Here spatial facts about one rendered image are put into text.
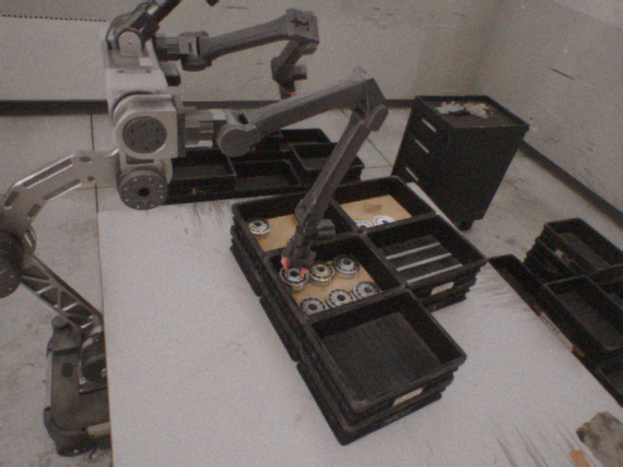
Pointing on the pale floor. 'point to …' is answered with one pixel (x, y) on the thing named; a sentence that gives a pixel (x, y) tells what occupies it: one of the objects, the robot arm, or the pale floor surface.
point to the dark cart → (458, 155)
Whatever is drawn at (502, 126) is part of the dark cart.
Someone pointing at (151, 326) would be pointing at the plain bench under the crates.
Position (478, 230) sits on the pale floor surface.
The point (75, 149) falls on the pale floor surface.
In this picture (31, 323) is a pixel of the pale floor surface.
